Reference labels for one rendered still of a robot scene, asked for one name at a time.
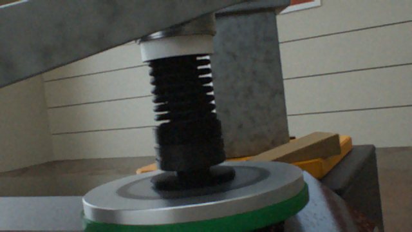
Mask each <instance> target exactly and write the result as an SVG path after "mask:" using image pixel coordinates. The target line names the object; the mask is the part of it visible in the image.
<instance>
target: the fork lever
mask: <svg viewBox="0 0 412 232"><path fill-rule="evenodd" d="M242 1H246V0H25V1H18V2H14V3H11V4H8V5H4V6H0V89H1V88H4V87H7V86H9V85H12V84H15V83H17V82H21V81H23V80H25V79H29V78H30V77H34V76H36V75H39V74H42V73H45V72H50V71H52V70H54V69H57V68H60V67H62V66H66V65H68V64H71V63H74V62H77V61H79V60H81V59H85V58H87V57H90V56H92V55H95V54H98V53H102V52H105V51H108V50H110V49H113V48H116V47H118V46H121V45H123V44H126V43H130V42H132V41H135V40H137V39H140V38H142V37H145V36H148V35H153V34H155V33H158V32H161V31H163V30H166V29H168V28H171V27H174V26H177V25H179V24H182V23H185V22H187V21H190V20H193V19H195V18H198V17H201V16H205V15H208V14H211V13H213V12H217V11H218V10H221V9H224V8H226V7H229V6H232V5H235V4H238V3H240V2H242Z"/></svg>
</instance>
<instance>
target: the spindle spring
mask: <svg viewBox="0 0 412 232"><path fill-rule="evenodd" d="M207 56H209V54H194V55H181V56H170V57H163V58H158V59H152V60H150V61H148V62H147V66H148V67H150V68H152V69H150V70H149V71H148V75H150V76H152V77H153V78H151V79H150V80H149V84H151V85H152V86H155V87H154V88H151V91H150V92H151V93H152V94H157V95H156V96H154V97H153V98H152V102H153V103H155V104H159V105H156V106H154V107H153V111H154V112H156V113H160V114H156V115H155V116H154V120H155V121H168V120H169V119H177V118H181V117H188V116H191V115H198V114H201V113H203V115H202V116H199V117H193V118H189V119H182V120H178V121H171V122H163V123H161V124H160V127H168V126H181V125H186V124H195V123H200V122H207V121H212V120H214V119H216V118H217V116H218V114H217V113H215V112H212V111H214V110H215V109H216V108H217V107H216V105H215V104H214V103H211V102H212V101H214V100H215V98H216V97H215V96H214V95H209V94H208V93H212V92H213V91H214V87H213V86H211V85H205V84H210V83H211V82H213V78H212V77H211V76H203V77H199V78H197V79H189V80H185V81H178V82H172V83H168V84H163V82H167V81H173V80H177V79H184V78H188V77H195V76H200V75H209V74H211V73H212V69H211V68H198V69H196V70H188V71H184V72H177V73H170V74H167V75H163V73H166V72H172V71H176V70H182V69H187V68H195V67H200V66H208V65H209V64H210V63H211V60H210V59H208V58H203V59H194V60H189V61H182V62H177V63H171V64H165V65H162V63H166V62H170V61H176V60H180V59H188V58H193V57H207ZM195 86H200V88H197V89H192V90H185V91H182V92H174V93H168V94H164V92H169V91H173V90H180V89H184V88H191V87H195ZM195 95H201V97H197V98H193V99H186V100H182V101H175V102H168V103H165V102H166V101H170V100H174V99H181V98H184V97H192V96H195ZM162 103H164V104H162ZM198 105H202V107H199V108H193V109H189V110H182V111H175V112H171V113H163V112H167V111H169V110H177V109H181V108H187V107H191V106H198Z"/></svg>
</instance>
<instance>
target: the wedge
mask: <svg viewBox="0 0 412 232"><path fill-rule="evenodd" d="M340 154H341V144H340V138H339V133H323V132H315V133H311V134H308V135H305V136H304V137H301V138H298V139H296V140H293V141H292V142H289V143H286V144H284V145H281V146H278V147H277V148H274V149H272V150H269V151H265V152H263V153H260V154H258V155H256V156H253V157H251V158H249V159H246V161H272V162H283V163H287V164H291V163H295V162H301V161H305V160H312V159H319V158H322V157H329V156H333V155H340Z"/></svg>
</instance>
